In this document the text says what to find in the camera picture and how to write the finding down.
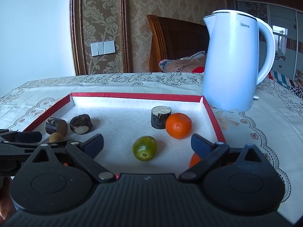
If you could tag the glass sliding wardrobe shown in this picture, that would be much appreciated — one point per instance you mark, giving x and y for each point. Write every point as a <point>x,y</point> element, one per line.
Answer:
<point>286,24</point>

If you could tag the green tomato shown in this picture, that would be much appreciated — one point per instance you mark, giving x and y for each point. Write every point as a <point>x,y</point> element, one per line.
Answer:
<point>145,148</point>

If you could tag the dark sugarcane piece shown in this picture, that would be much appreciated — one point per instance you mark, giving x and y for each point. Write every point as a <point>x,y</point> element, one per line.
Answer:
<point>81,124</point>
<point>53,125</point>
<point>159,115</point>

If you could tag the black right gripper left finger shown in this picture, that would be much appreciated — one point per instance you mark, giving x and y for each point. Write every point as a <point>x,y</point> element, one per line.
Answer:
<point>83,155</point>

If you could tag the white electric kettle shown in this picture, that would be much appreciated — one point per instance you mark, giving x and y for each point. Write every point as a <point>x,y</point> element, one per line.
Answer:
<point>240,55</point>

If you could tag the floral lace tablecloth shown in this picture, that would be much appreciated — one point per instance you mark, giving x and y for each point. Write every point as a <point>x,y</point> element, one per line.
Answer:
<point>274,122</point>

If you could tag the striped bed quilt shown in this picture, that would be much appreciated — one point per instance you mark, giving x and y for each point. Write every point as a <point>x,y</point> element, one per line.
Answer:
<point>293,87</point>

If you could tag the white wall switch panel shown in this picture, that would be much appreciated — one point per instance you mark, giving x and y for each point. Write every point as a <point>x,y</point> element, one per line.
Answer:
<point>103,48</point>

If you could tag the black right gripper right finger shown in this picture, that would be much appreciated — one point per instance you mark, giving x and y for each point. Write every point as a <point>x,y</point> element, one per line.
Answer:
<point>210,155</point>

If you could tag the orange tangerine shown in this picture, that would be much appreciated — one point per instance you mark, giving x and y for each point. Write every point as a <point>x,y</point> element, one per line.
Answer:
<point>178,125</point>
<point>194,160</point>

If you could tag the red shallow box tray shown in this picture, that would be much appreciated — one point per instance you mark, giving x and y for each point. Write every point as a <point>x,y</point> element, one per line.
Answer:
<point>123,117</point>

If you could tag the small tan potato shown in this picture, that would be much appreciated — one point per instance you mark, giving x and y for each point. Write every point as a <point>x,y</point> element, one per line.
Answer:
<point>56,137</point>

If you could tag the patterned pillow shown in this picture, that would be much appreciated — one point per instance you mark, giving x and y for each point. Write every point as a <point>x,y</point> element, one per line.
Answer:
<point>190,64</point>

